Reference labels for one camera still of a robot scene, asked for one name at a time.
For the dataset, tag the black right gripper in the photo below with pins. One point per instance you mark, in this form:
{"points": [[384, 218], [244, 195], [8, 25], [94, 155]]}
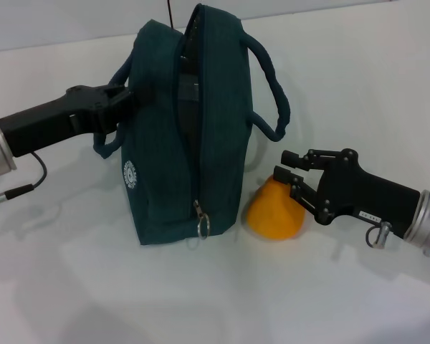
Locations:
{"points": [[362, 197]]}

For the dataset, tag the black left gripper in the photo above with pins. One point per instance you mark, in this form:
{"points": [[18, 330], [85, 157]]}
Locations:
{"points": [[50, 122]]}

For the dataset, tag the orange yellow pear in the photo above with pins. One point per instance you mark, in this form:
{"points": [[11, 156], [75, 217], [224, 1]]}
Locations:
{"points": [[272, 215]]}

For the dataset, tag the dark teal fabric lunch bag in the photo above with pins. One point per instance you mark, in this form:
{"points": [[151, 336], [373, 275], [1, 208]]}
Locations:
{"points": [[157, 143]]}

